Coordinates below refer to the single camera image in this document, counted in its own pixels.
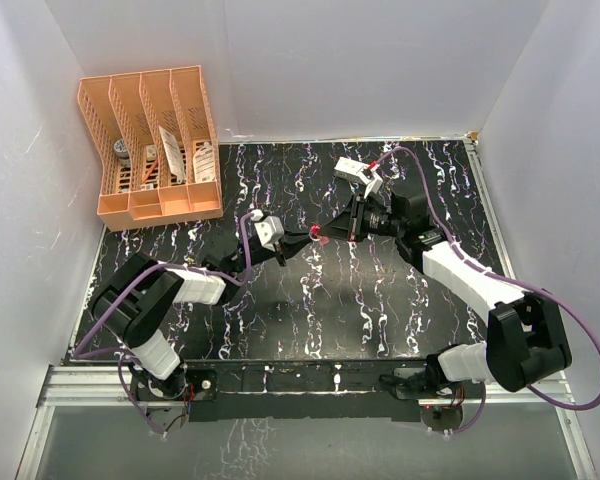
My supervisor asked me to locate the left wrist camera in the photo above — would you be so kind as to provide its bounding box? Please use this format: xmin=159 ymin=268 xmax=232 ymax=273
xmin=252 ymin=212 xmax=284 ymax=251

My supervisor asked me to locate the orange pen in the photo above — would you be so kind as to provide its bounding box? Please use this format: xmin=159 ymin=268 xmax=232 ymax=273
xmin=140 ymin=159 xmax=159 ymax=184

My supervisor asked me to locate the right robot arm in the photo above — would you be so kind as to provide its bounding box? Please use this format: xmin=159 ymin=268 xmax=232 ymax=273
xmin=312 ymin=194 xmax=572 ymax=397

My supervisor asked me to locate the orange file organizer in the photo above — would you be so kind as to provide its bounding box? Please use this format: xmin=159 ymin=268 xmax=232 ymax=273
xmin=77 ymin=66 xmax=224 ymax=232

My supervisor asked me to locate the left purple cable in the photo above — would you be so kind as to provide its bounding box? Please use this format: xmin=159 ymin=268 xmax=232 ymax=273
xmin=72 ymin=210 xmax=261 ymax=360

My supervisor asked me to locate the white box on table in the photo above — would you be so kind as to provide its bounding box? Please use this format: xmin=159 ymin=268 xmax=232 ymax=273
xmin=333 ymin=157 xmax=367 ymax=183

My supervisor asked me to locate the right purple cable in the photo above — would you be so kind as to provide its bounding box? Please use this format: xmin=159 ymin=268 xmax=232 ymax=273
xmin=372 ymin=147 xmax=600 ymax=411

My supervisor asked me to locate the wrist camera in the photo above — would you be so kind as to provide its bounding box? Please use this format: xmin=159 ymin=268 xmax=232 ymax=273
xmin=357 ymin=162 xmax=383 ymax=199
xmin=252 ymin=212 xmax=284 ymax=251

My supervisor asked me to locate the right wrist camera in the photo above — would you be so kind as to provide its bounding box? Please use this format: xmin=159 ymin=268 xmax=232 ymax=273
xmin=357 ymin=162 xmax=383 ymax=199

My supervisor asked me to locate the white paper packet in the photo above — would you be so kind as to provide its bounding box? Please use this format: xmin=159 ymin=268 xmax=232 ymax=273
xmin=159 ymin=126 xmax=186 ymax=183

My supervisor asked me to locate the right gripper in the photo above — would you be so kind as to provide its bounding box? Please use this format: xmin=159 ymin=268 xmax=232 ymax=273
xmin=318 ymin=194 xmax=405 ymax=243

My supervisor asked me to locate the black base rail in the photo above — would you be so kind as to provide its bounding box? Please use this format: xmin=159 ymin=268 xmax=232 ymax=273
xmin=129 ymin=357 xmax=486 ymax=424

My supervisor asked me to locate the round tin in organizer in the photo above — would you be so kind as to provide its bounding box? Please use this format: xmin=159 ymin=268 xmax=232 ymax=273
xmin=113 ymin=138 xmax=130 ymax=161

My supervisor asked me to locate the white labelled packet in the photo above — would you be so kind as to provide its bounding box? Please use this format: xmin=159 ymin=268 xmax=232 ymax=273
xmin=193 ymin=142 xmax=216 ymax=183

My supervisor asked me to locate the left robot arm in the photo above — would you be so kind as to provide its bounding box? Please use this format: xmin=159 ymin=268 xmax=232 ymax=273
xmin=89 ymin=231 xmax=312 ymax=399

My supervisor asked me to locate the purple cable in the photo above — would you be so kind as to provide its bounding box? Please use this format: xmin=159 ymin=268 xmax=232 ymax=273
xmin=372 ymin=147 xmax=600 ymax=411
xmin=72 ymin=210 xmax=261 ymax=360

